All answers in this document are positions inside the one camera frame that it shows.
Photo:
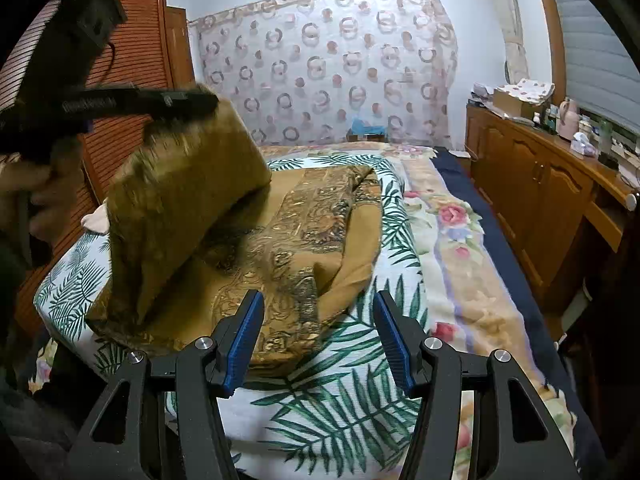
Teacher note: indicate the pale purple pouch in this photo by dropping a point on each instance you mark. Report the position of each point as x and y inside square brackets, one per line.
[481, 94]

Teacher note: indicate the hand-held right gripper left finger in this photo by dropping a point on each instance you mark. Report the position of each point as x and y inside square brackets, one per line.
[245, 340]

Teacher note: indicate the grey window blind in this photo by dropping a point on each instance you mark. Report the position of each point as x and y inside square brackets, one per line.
[595, 60]

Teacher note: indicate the wooden window frame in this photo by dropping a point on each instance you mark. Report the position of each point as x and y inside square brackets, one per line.
[547, 35]

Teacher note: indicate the group of small cosmetic bottles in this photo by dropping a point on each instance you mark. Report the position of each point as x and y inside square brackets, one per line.
[546, 119]

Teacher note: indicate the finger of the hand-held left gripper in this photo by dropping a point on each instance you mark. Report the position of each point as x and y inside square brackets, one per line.
[180, 101]

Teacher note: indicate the blue box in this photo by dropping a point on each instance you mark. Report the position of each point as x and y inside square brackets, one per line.
[367, 130]

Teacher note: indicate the circle print sheer curtain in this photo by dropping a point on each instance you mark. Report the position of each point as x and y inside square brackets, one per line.
[325, 60]

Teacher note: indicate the brown patterned shirt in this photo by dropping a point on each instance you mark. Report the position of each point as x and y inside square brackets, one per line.
[300, 240]

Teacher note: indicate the navy bed sheet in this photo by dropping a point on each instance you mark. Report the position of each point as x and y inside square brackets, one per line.
[452, 162]

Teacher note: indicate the pink bottle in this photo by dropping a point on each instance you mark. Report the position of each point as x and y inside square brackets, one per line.
[567, 122]

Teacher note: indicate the wooden sideboard cabinet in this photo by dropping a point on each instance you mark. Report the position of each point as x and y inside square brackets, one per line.
[530, 185]

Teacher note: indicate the wooden louvered wardrobe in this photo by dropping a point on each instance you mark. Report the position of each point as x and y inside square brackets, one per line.
[145, 35]

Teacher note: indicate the cardboard box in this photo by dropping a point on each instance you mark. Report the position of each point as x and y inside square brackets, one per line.
[512, 105]

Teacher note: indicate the white leaf print blanket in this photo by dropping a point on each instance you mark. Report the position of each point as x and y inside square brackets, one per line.
[325, 410]

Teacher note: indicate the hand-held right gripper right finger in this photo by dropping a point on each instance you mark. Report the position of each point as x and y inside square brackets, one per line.
[395, 345]

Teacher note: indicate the person's left hand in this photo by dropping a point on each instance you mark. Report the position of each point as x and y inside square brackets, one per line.
[50, 185]

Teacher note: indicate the small black case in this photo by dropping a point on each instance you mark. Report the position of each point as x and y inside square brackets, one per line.
[610, 160]

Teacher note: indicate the bed with leaf-print sheet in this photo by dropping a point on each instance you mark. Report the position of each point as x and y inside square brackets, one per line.
[465, 270]

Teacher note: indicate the pink cloth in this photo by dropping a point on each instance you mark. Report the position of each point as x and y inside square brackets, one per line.
[96, 220]

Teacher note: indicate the beige window curtain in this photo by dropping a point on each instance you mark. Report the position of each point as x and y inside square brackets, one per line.
[510, 20]

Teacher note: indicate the tissue pack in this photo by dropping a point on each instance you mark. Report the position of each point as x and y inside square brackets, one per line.
[582, 145]

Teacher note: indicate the green bottle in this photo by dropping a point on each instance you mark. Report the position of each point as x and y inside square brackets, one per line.
[605, 137]

